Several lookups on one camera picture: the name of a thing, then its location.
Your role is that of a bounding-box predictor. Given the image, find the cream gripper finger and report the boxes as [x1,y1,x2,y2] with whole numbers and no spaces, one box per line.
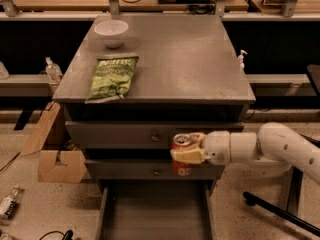
[170,148,205,164]
[190,132,206,144]

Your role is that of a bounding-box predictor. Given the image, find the clear bottle on floor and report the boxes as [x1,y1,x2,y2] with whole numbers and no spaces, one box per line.
[0,185,21,219]

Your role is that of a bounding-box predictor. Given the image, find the grey drawer cabinet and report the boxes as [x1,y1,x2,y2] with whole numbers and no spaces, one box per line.
[52,13,257,192]

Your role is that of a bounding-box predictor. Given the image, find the black cable on floor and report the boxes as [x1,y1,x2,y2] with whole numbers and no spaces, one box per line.
[38,229,74,240]

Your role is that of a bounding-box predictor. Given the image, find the grey middle drawer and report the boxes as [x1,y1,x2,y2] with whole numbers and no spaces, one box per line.
[85,159,224,180]

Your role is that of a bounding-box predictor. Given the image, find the grey top drawer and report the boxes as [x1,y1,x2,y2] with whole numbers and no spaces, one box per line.
[66,121,243,149]

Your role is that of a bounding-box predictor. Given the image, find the green chip bag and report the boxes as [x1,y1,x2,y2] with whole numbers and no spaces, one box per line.
[85,53,139,104]

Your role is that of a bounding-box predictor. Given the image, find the brown cardboard box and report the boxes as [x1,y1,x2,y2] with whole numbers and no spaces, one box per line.
[20,102,87,183]

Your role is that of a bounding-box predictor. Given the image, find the red coke can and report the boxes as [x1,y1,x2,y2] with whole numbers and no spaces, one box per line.
[170,134,192,176]

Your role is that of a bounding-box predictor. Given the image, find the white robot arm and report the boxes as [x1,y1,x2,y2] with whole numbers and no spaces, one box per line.
[170,122,320,184]

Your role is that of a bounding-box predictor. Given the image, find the clear bottle on shelf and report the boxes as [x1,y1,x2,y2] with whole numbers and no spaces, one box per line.
[45,57,63,82]

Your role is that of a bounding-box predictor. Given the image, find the black cables on desk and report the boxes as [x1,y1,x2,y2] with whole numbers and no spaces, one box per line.
[120,0,218,16]

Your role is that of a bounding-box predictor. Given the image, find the white bowl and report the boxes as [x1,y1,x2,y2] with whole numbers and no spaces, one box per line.
[94,20,129,48]

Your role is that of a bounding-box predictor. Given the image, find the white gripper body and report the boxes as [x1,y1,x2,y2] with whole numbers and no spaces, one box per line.
[202,131,230,165]

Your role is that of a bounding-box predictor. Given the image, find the grey open bottom drawer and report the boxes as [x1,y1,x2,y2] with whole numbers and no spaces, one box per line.
[95,180,216,240]

